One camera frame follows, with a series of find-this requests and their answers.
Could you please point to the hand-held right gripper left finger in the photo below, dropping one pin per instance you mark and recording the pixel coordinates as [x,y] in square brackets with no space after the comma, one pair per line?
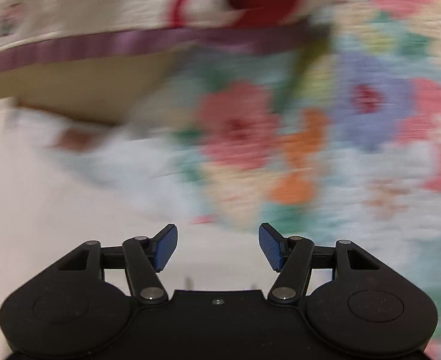
[166,249]

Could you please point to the white red bear quilt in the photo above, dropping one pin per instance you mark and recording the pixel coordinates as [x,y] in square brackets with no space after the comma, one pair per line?
[93,3]

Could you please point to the colourful floral quilt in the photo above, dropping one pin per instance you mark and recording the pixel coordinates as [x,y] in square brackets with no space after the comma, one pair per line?
[374,120]

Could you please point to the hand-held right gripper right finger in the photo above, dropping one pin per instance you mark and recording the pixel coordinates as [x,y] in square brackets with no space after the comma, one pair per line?
[271,249]

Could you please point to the cream waffle-knit garment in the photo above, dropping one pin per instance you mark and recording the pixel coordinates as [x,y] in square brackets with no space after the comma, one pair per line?
[36,213]

